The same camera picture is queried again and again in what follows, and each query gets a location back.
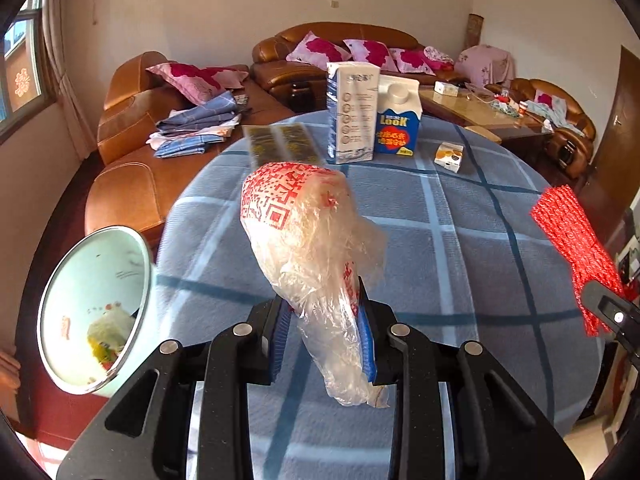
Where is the pink pillow on sofa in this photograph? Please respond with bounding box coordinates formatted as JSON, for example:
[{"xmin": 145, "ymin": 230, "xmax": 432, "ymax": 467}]
[
  {"xmin": 285, "ymin": 30, "xmax": 352, "ymax": 70},
  {"xmin": 343, "ymin": 39, "xmax": 398, "ymax": 73},
  {"xmin": 390, "ymin": 46, "xmax": 454, "ymax": 75}
]

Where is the folded blue plaid bedding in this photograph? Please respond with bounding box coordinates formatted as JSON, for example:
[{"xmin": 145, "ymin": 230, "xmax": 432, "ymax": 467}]
[{"xmin": 146, "ymin": 91, "xmax": 244, "ymax": 159}]

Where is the white box on coffee table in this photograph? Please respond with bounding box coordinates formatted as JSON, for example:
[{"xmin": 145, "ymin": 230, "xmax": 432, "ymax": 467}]
[{"xmin": 434, "ymin": 81, "xmax": 459, "ymax": 98}]

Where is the flat gold black packet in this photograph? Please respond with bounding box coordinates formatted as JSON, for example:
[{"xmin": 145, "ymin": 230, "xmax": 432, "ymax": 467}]
[{"xmin": 242, "ymin": 122, "xmax": 324, "ymax": 169}]

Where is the light blue trash bin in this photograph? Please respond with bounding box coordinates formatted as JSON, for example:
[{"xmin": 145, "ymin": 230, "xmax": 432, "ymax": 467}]
[{"xmin": 36, "ymin": 226, "xmax": 155, "ymax": 396}]

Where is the brown wooden door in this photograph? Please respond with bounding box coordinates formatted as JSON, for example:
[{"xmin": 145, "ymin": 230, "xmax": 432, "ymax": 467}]
[{"xmin": 578, "ymin": 47, "xmax": 640, "ymax": 244}]

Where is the yellow green snack bag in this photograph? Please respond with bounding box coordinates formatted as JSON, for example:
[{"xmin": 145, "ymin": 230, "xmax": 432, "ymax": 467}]
[{"xmin": 88, "ymin": 336, "xmax": 125, "ymax": 370}]

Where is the pale yellow plastic bag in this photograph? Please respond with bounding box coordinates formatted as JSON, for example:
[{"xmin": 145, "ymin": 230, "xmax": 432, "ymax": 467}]
[{"xmin": 87, "ymin": 307, "xmax": 134, "ymax": 347}]

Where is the pink pillow right on sofa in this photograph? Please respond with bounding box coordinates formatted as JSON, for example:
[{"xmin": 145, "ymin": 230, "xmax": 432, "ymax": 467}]
[{"xmin": 390, "ymin": 46, "xmax": 454, "ymax": 75}]

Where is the blue Look milk carton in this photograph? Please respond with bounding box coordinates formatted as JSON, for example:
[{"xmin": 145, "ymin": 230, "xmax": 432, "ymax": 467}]
[{"xmin": 374, "ymin": 75, "xmax": 422, "ymax": 156}]

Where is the pink cloth covered object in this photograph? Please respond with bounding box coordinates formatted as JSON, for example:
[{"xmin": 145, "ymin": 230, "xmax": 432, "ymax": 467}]
[{"xmin": 454, "ymin": 44, "xmax": 515, "ymax": 87}]

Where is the beige curtain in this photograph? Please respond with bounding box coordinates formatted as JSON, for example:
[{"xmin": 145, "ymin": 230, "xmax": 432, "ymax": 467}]
[{"xmin": 42, "ymin": 0, "xmax": 96, "ymax": 162}]

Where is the wooden coffee table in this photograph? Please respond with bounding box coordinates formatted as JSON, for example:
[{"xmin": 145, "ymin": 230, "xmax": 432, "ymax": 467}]
[{"xmin": 419, "ymin": 86, "xmax": 551, "ymax": 145}]

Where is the small white orange box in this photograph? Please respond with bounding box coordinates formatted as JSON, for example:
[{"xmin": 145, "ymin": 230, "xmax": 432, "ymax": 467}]
[{"xmin": 434, "ymin": 142, "xmax": 463, "ymax": 174}]

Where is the pink pillow left on sofa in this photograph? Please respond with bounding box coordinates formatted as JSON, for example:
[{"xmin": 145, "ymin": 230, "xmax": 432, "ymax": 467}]
[{"xmin": 285, "ymin": 30, "xmax": 352, "ymax": 70}]

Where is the window with frame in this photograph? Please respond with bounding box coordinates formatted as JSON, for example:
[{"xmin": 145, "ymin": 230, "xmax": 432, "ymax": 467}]
[{"xmin": 1, "ymin": 0, "xmax": 53, "ymax": 143}]

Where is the pink pillow middle on sofa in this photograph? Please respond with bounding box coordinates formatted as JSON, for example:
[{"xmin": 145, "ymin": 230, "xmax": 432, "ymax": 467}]
[{"xmin": 343, "ymin": 39, "xmax": 398, "ymax": 73}]

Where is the clear plastic bag red print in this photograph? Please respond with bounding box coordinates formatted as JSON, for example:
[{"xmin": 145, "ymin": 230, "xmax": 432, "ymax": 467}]
[{"xmin": 240, "ymin": 162, "xmax": 388, "ymax": 408}]

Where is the orange leather chaise sofa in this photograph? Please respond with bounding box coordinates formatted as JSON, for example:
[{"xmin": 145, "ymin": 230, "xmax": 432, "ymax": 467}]
[{"xmin": 85, "ymin": 51, "xmax": 293, "ymax": 246}]

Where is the brown leather long sofa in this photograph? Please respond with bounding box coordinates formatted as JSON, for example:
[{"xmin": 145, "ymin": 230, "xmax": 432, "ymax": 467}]
[{"xmin": 250, "ymin": 20, "xmax": 471, "ymax": 114}]

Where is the red foam mesh net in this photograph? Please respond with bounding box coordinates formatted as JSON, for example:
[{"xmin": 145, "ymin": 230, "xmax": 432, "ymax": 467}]
[{"xmin": 530, "ymin": 185, "xmax": 626, "ymax": 337}]

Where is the pink pillow on chaise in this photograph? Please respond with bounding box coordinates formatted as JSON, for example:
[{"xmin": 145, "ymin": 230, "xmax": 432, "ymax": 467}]
[{"xmin": 146, "ymin": 62, "xmax": 248, "ymax": 105}]

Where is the blue plaid tablecloth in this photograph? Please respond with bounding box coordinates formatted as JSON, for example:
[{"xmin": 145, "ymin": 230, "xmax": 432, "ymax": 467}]
[{"xmin": 152, "ymin": 117, "xmax": 602, "ymax": 479}]

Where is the brown leather armchair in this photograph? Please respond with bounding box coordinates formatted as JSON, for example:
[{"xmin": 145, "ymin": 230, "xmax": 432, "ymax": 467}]
[{"xmin": 496, "ymin": 78, "xmax": 596, "ymax": 180}]

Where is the tall blue white milk carton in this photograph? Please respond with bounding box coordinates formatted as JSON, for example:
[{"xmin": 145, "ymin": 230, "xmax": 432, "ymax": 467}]
[{"xmin": 326, "ymin": 62, "xmax": 380, "ymax": 164}]

